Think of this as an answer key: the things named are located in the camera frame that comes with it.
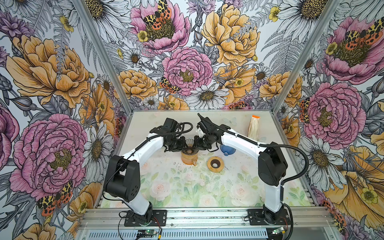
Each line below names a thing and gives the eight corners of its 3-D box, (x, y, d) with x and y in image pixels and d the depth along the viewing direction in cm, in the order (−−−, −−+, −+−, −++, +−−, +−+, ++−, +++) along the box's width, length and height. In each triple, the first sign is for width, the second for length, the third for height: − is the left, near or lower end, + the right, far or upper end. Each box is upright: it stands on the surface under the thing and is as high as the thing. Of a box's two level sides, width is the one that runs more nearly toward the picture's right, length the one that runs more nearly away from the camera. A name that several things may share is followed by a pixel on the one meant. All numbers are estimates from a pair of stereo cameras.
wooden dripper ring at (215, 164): (207, 172, 92) (207, 170, 90) (206, 158, 98) (207, 156, 96) (224, 172, 92) (225, 170, 90) (222, 158, 98) (223, 156, 96)
